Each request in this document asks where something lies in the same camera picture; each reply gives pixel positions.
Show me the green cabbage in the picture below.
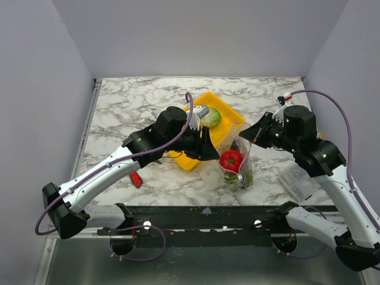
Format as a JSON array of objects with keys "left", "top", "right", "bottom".
[{"left": 201, "top": 107, "right": 221, "bottom": 128}]

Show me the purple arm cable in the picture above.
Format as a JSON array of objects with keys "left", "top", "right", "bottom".
[
  {"left": 289, "top": 88, "right": 380, "bottom": 271},
  {"left": 34, "top": 91, "right": 195, "bottom": 236}
]

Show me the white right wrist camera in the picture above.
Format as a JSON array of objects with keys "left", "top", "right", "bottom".
[{"left": 276, "top": 92, "right": 292, "bottom": 107}]

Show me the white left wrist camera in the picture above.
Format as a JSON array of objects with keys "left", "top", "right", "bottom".
[{"left": 189, "top": 105, "right": 210, "bottom": 131}]

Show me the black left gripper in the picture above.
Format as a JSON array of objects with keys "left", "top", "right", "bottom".
[{"left": 164, "top": 124, "right": 220, "bottom": 161}]

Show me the yellow plastic tray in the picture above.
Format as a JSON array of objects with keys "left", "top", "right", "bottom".
[{"left": 168, "top": 91, "right": 245, "bottom": 172}]

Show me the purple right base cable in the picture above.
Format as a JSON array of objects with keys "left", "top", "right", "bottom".
[{"left": 271, "top": 230, "right": 330, "bottom": 258}]

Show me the clear plastic packet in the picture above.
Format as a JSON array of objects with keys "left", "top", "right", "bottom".
[{"left": 278, "top": 164, "right": 319, "bottom": 201}]

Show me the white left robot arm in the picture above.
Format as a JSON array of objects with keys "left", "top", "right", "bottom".
[{"left": 42, "top": 123, "right": 219, "bottom": 239}]

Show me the green celery stalk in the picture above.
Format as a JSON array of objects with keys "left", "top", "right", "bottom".
[{"left": 223, "top": 171, "right": 253, "bottom": 188}]

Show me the dark purple round fruit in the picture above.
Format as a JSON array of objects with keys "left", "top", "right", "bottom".
[{"left": 230, "top": 140, "right": 246, "bottom": 154}]

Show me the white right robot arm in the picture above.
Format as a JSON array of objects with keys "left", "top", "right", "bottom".
[{"left": 239, "top": 105, "right": 379, "bottom": 271}]

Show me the black metal base rail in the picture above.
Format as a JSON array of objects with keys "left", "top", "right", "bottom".
[{"left": 97, "top": 201, "right": 297, "bottom": 248}]

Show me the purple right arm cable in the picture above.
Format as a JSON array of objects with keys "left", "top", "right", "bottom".
[{"left": 289, "top": 88, "right": 380, "bottom": 271}]

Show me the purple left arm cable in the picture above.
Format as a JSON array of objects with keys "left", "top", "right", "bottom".
[{"left": 34, "top": 91, "right": 195, "bottom": 236}]

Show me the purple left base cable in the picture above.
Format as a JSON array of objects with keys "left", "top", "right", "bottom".
[{"left": 105, "top": 225, "right": 167, "bottom": 262}]

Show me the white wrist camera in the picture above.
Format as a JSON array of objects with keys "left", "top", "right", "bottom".
[
  {"left": 189, "top": 105, "right": 210, "bottom": 131},
  {"left": 276, "top": 92, "right": 292, "bottom": 107}
]

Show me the clear pink-dotted zip bag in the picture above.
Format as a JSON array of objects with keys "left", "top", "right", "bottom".
[{"left": 217, "top": 122, "right": 253, "bottom": 189}]

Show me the red tomato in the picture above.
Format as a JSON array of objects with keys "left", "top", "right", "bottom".
[{"left": 219, "top": 150, "right": 243, "bottom": 172}]

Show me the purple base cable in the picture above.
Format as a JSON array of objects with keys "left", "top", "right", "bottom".
[
  {"left": 105, "top": 225, "right": 167, "bottom": 262},
  {"left": 271, "top": 230, "right": 330, "bottom": 258}
]

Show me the red black handled tool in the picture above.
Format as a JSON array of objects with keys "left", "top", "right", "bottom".
[{"left": 129, "top": 172, "right": 143, "bottom": 188}]

